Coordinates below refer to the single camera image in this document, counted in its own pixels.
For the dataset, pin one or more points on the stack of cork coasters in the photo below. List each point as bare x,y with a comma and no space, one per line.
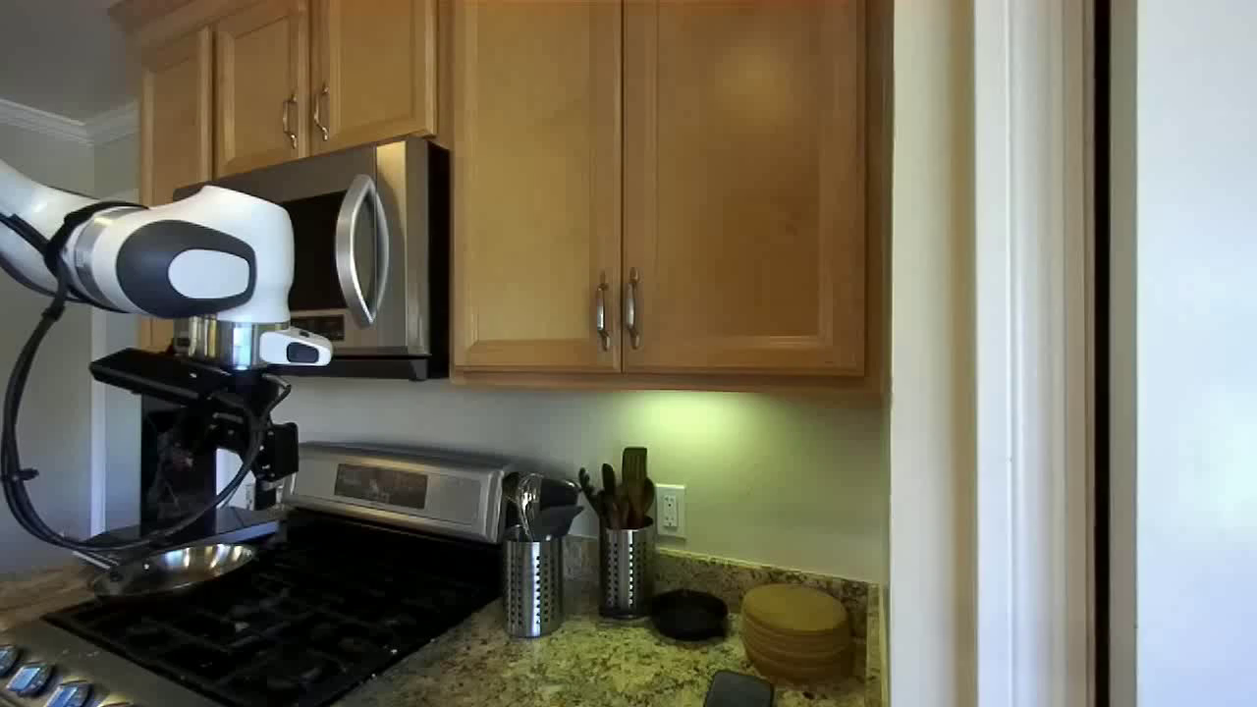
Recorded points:
794,636

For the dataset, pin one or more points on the steel frying pan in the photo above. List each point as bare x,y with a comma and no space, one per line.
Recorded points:
163,572

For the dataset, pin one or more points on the white wall outlet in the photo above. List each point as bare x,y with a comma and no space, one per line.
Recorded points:
671,511

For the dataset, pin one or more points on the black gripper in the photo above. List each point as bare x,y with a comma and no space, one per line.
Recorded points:
206,434

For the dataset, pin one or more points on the small black dish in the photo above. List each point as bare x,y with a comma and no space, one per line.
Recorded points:
688,616

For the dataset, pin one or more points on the perforated utensil holder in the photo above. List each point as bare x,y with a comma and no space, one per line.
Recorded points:
530,589
625,572

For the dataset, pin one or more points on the rear perforated utensil holder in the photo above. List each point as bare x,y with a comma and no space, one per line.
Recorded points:
625,572

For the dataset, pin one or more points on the front perforated utensil holder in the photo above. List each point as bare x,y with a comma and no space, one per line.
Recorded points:
530,589

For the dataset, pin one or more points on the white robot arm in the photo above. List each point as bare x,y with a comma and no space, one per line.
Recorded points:
212,252

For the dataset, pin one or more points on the dark wooden utensils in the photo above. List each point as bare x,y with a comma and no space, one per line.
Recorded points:
625,493

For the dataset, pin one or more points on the wooden cabinet door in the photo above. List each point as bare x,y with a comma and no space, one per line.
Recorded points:
749,188
537,160

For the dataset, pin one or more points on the metal kitchen utensils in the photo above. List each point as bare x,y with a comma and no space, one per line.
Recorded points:
538,504

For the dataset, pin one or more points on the upper left cabinet doors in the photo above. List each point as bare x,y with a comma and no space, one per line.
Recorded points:
250,83

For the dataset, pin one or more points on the white door frame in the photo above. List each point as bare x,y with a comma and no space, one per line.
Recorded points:
993,434

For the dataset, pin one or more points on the door metal handle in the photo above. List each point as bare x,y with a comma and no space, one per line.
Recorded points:
635,307
604,322

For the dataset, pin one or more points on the stainless steel gas stove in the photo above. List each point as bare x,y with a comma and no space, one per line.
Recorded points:
376,555

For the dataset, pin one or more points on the stainless steel microwave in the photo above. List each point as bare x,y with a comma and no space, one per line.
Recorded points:
372,252

